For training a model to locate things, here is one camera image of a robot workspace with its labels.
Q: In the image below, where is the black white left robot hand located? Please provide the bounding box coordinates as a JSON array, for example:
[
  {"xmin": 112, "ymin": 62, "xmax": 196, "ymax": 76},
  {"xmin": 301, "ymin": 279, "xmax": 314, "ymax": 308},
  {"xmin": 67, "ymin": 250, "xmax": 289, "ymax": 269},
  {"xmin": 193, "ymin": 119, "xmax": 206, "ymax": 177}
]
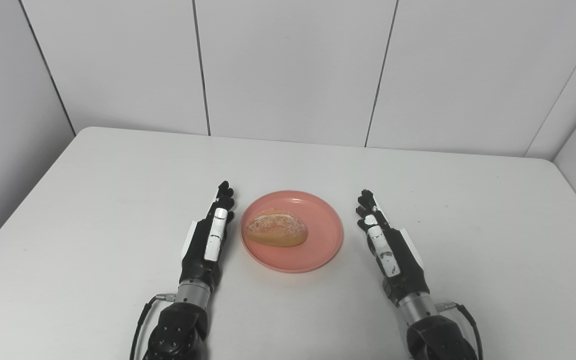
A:
[{"xmin": 179, "ymin": 181, "xmax": 236, "ymax": 292}]

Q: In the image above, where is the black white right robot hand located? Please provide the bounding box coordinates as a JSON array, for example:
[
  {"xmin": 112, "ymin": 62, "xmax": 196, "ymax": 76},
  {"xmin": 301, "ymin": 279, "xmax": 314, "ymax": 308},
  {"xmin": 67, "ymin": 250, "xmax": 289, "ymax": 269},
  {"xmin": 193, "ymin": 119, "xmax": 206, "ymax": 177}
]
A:
[{"xmin": 356, "ymin": 189, "xmax": 431, "ymax": 307}]

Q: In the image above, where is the golden bread roll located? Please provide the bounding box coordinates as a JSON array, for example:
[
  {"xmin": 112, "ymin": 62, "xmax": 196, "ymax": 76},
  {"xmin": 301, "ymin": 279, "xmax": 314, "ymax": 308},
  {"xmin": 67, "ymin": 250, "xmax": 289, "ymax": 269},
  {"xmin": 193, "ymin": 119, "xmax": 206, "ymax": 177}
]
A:
[{"xmin": 246, "ymin": 208, "xmax": 309, "ymax": 248}]

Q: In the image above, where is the pink round plate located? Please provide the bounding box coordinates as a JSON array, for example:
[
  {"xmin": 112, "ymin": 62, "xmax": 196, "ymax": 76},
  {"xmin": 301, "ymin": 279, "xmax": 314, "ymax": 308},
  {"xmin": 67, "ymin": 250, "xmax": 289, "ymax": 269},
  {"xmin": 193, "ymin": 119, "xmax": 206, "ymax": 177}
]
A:
[{"xmin": 240, "ymin": 190, "xmax": 344, "ymax": 274}]

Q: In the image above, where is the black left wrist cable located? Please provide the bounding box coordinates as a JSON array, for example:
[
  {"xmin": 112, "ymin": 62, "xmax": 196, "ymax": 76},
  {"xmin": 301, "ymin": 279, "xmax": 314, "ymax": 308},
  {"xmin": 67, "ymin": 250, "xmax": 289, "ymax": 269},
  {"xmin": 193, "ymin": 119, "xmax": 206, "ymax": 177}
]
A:
[{"xmin": 129, "ymin": 294, "xmax": 177, "ymax": 360}]

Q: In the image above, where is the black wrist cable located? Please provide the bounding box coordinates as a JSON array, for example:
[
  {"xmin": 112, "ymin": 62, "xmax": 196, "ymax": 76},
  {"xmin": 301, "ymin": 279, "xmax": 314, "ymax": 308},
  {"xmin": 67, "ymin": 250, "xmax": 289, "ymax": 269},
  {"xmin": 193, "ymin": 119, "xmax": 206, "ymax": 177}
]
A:
[
  {"xmin": 435, "ymin": 301, "xmax": 484, "ymax": 360},
  {"xmin": 129, "ymin": 294, "xmax": 177, "ymax": 360}
]

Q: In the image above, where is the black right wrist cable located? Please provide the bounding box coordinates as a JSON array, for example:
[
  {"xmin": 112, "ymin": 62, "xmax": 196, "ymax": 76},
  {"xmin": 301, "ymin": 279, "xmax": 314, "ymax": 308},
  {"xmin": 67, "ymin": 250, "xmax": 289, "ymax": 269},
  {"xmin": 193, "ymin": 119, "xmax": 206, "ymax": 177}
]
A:
[{"xmin": 435, "ymin": 301, "xmax": 484, "ymax": 360}]

